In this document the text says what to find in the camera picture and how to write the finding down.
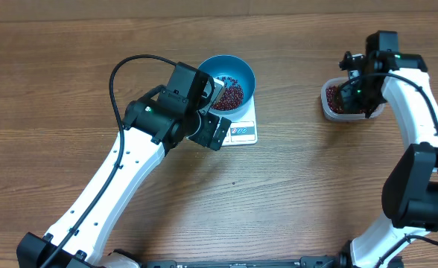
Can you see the clear plastic container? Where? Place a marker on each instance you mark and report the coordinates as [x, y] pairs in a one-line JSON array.
[[328, 113]]

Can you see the blue bowl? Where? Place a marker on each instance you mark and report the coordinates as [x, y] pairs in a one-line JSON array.
[[231, 66]]

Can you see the red beans in container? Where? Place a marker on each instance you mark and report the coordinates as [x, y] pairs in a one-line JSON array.
[[331, 98]]

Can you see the red beans in bowl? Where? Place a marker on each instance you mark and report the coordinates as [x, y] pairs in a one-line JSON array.
[[232, 97]]

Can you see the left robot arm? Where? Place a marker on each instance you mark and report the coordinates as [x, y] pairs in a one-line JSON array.
[[151, 126]]

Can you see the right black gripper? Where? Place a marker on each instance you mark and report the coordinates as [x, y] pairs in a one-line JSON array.
[[350, 106]]

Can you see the white digital kitchen scale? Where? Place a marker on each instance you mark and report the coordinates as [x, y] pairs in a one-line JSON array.
[[243, 129]]

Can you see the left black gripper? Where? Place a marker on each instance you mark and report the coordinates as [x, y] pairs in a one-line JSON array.
[[205, 138]]

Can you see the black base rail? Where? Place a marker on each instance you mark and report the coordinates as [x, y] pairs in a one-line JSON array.
[[325, 261]]

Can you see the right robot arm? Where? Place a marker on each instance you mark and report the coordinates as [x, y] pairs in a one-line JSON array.
[[409, 197]]

